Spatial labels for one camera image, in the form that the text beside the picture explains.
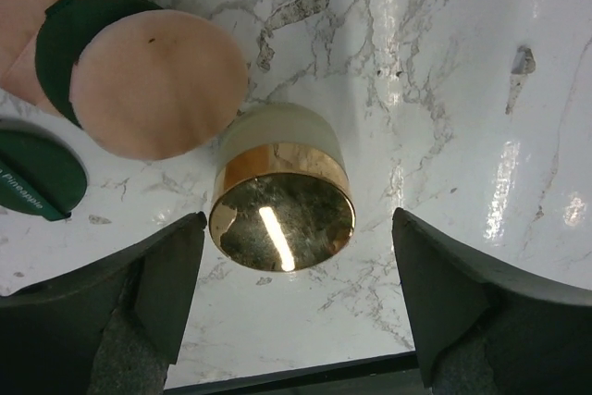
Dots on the dark green jar lid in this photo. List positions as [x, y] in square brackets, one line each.
[40, 175]

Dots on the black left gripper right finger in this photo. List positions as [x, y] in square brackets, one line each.
[483, 326]

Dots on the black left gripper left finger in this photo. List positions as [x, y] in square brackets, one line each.
[113, 326]

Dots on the gold cosmetic jar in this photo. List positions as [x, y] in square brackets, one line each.
[282, 200]

